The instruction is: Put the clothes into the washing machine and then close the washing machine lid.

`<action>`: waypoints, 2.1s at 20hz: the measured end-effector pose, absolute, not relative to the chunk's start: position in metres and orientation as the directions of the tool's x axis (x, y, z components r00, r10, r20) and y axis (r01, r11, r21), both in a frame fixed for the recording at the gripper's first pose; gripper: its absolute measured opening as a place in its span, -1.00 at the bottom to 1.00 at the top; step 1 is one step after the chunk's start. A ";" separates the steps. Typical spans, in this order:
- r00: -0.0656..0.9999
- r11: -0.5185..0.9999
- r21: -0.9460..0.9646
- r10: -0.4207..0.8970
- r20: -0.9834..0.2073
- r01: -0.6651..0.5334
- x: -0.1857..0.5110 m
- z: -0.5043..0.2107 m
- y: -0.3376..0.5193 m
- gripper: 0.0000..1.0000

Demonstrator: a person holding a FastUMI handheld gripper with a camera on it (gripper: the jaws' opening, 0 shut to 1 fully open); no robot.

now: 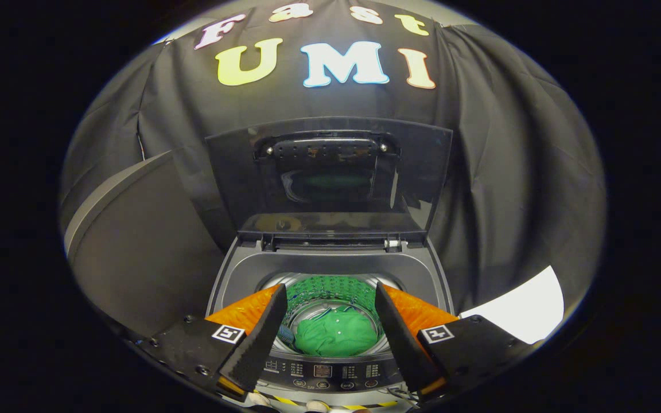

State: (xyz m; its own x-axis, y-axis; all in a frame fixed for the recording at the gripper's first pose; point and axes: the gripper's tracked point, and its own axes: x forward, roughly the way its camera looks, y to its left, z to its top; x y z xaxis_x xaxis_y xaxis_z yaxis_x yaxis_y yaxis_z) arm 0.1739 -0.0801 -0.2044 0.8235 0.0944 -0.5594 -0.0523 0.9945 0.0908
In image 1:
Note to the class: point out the black backdrop cloth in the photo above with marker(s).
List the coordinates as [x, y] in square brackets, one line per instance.
[508, 172]

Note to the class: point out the grey cabinet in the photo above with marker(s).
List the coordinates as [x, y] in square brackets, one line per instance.
[141, 246]

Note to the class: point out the dark washing machine lid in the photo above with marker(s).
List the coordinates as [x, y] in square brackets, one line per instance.
[238, 172]

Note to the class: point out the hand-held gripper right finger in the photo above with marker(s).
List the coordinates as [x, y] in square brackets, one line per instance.
[400, 338]

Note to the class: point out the white paper sheet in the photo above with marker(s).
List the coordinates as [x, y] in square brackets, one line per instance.
[523, 310]

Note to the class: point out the green polo shirt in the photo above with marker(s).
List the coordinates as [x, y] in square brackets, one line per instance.
[336, 332]

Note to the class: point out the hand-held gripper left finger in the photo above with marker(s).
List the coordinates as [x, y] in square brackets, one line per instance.
[261, 338]

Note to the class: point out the yellow black striped tape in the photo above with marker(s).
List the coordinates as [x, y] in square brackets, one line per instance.
[279, 400]

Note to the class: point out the grey washing machine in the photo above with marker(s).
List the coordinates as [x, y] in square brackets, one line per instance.
[330, 261]

